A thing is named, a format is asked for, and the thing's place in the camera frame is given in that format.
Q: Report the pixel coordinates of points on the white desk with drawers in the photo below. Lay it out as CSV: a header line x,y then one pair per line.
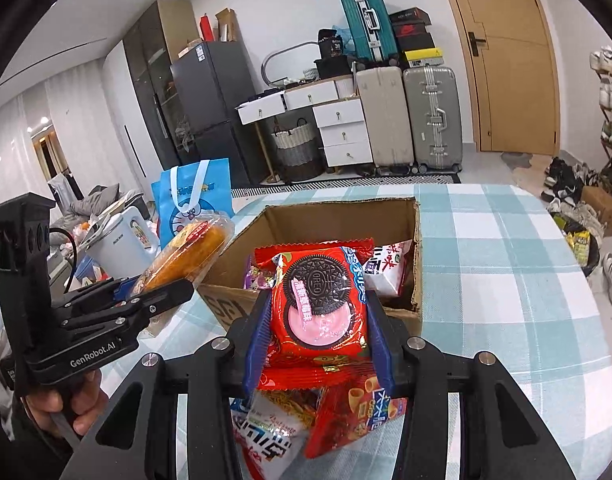
x,y
336,120

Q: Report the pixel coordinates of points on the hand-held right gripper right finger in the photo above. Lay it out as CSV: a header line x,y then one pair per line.
x,y
378,345

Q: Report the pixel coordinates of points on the grey refrigerator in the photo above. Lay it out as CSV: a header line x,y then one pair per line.
x,y
221,110

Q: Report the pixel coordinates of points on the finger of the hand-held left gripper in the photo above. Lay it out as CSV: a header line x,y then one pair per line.
x,y
161,300
121,289

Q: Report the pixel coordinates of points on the yellow and black shoe box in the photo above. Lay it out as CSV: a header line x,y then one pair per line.
x,y
421,57

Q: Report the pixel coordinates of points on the black printed box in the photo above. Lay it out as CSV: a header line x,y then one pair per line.
x,y
330,44

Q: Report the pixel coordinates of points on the teal suitcase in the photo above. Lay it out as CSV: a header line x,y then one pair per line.
x,y
368,22

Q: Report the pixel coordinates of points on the teal checkered tablecloth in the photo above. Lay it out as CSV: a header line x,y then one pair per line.
x,y
510,285

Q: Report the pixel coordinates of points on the purple snack packet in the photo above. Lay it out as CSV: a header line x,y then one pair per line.
x,y
256,277

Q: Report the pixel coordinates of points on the red cookie packet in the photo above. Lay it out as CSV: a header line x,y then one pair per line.
x,y
316,300

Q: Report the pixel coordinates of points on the person's left hand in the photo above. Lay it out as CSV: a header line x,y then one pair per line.
x,y
88,400

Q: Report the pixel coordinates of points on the dark glass cabinet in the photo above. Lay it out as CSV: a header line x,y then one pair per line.
x,y
151,70

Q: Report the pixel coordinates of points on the open cardboard box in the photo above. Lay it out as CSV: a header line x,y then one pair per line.
x,y
226,26

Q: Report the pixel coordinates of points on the shoe rack with shoes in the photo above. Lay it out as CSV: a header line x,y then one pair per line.
x,y
610,110

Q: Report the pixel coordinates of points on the blue cartoon tote bag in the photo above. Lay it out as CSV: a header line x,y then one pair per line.
x,y
196,200

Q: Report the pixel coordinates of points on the brown cardboard box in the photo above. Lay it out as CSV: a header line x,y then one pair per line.
x,y
221,265

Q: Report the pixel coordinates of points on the white electric kettle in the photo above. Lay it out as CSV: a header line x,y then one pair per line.
x,y
121,240

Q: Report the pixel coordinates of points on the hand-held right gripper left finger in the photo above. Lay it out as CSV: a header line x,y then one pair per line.
x,y
258,340

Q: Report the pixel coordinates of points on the silver suitcase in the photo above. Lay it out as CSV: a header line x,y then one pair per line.
x,y
433,117

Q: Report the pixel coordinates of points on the orange bread packet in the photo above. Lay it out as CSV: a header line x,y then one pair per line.
x,y
191,250

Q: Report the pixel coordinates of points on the blue plastic bag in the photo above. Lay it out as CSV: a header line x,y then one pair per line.
x,y
347,37

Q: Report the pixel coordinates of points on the woven laundry basket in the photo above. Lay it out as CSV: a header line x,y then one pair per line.
x,y
296,152

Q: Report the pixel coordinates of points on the red corn snack packet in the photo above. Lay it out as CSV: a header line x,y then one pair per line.
x,y
351,420

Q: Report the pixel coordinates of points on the wooden door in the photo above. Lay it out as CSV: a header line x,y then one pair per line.
x,y
505,60

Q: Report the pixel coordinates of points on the white red-print snack packet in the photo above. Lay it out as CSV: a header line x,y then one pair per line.
x,y
388,270

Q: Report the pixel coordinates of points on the pile of shoes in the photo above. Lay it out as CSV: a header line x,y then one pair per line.
x,y
565,185

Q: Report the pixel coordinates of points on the white curtain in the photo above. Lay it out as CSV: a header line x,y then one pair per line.
x,y
86,125

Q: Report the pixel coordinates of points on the beige suitcase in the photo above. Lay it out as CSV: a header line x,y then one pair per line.
x,y
385,115

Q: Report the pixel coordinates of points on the small cardboard box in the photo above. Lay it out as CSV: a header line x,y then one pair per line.
x,y
600,207

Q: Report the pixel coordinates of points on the grey clothing pile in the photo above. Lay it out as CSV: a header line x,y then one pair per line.
x,y
101,202

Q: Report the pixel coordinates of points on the red and black shoe box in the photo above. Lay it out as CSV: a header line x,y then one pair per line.
x,y
411,30

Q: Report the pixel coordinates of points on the oval mirror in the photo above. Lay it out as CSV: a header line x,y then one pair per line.
x,y
286,62

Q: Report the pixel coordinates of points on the large white snack packet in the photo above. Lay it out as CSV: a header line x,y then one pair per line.
x,y
271,435

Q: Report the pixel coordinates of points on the flat cardboard box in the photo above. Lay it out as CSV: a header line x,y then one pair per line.
x,y
190,51

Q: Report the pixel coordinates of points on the person's left forearm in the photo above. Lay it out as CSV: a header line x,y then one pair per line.
x,y
16,450

